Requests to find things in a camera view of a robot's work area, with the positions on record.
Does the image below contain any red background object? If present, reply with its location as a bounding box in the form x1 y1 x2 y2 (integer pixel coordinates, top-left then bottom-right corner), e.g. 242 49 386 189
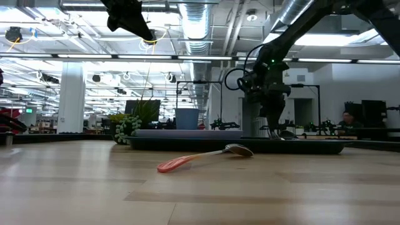
0 107 28 133

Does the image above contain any person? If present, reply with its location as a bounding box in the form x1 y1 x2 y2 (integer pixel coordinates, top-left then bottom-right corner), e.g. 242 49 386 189
338 111 364 129

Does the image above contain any spoon with orange handle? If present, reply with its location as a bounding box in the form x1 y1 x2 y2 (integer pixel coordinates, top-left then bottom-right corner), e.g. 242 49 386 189
156 143 254 174

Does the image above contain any black computer monitor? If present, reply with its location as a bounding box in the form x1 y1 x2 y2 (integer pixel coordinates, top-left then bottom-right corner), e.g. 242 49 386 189
124 99 161 123

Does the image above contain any green succulent plant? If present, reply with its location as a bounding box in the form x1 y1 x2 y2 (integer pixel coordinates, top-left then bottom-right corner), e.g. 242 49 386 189
108 99 161 145

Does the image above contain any large black monitor pair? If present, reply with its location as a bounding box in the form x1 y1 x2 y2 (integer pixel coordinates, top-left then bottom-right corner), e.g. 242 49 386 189
344 99 388 128

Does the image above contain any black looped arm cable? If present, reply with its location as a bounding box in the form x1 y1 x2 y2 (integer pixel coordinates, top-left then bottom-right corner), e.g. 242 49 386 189
224 43 265 92

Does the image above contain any silver ventilation duct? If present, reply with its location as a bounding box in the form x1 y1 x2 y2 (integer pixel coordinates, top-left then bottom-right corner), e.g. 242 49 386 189
177 0 214 57

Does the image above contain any black metal rig frame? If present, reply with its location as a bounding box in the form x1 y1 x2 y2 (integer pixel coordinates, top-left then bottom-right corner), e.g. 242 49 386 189
176 80 223 129
289 83 322 134

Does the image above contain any white square pillar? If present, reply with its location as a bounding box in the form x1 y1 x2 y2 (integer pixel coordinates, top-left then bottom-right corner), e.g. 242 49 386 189
57 61 86 134

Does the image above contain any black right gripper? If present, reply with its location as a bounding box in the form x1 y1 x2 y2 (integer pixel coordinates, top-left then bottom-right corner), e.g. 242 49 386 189
236 61 292 134

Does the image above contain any round white plate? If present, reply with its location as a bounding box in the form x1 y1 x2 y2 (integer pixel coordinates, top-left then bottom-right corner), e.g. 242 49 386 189
134 129 244 140

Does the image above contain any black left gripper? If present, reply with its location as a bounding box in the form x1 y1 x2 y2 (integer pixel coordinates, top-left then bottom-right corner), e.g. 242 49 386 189
99 0 156 42

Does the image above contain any dark green tray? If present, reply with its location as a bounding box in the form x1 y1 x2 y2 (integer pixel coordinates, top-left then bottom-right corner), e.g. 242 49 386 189
123 136 348 155

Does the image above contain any blue plastic cup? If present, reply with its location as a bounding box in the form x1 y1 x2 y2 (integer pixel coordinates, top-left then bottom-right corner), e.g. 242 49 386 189
174 107 201 131

